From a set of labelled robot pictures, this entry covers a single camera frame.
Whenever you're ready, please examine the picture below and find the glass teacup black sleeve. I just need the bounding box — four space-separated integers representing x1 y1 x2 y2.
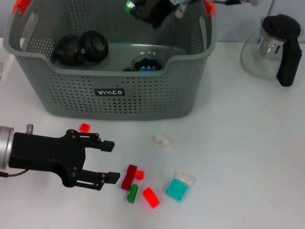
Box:
76 30 110 66
122 51 165 72

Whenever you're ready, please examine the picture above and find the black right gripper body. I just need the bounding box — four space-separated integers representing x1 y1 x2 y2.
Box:
146 0 198 29

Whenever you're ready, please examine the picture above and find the orange red slope brick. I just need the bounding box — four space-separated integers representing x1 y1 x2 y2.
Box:
142 187 160 209

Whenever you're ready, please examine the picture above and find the grey perforated storage basket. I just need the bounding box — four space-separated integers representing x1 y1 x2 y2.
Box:
3 0 217 121

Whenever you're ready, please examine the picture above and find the white toy plate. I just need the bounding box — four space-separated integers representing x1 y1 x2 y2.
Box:
176 170 196 186

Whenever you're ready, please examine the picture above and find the dark red long brick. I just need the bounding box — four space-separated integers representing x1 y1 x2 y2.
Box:
121 164 138 191

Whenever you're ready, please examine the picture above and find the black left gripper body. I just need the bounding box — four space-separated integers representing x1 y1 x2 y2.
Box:
8 129 88 188

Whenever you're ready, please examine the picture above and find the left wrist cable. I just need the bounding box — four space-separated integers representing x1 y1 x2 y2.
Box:
0 169 27 177

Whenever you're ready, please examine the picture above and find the black clay teapot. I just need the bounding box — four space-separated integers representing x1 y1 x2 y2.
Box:
51 35 81 66

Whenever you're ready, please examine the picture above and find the glass pitcher black handle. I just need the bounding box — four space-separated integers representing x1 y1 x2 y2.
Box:
240 14 303 88

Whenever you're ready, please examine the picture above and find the white long toy brick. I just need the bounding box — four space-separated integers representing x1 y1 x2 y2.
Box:
153 134 173 148

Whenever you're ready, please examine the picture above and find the orange basket handle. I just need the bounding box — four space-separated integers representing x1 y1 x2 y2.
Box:
202 0 217 19
12 0 31 16

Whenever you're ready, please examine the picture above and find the teal square toy plate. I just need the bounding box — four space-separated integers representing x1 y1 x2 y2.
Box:
165 178 189 203

